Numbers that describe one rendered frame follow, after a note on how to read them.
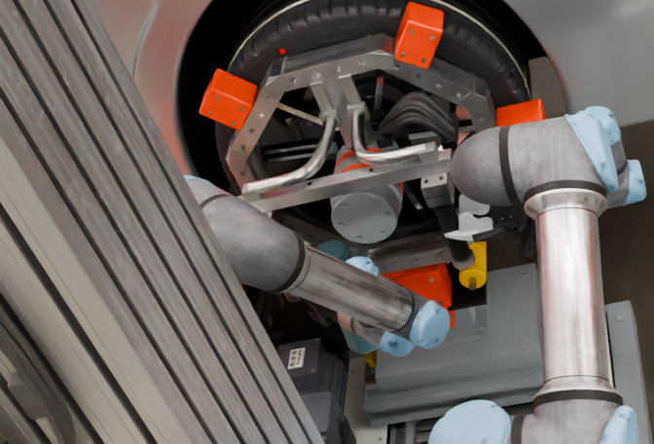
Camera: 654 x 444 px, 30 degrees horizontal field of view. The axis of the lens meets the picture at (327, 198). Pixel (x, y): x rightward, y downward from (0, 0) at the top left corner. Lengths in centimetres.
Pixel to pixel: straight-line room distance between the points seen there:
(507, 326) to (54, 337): 202
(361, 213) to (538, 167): 68
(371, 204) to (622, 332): 94
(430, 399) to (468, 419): 130
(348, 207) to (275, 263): 62
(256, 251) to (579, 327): 45
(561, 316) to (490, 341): 127
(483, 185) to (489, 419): 34
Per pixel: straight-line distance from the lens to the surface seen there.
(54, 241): 94
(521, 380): 288
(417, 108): 223
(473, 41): 238
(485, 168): 174
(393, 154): 219
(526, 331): 290
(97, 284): 97
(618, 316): 308
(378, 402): 296
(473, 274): 263
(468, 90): 233
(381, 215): 233
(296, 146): 256
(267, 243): 171
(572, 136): 172
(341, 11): 235
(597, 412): 160
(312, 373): 271
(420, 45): 228
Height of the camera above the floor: 224
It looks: 35 degrees down
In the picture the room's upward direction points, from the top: 24 degrees counter-clockwise
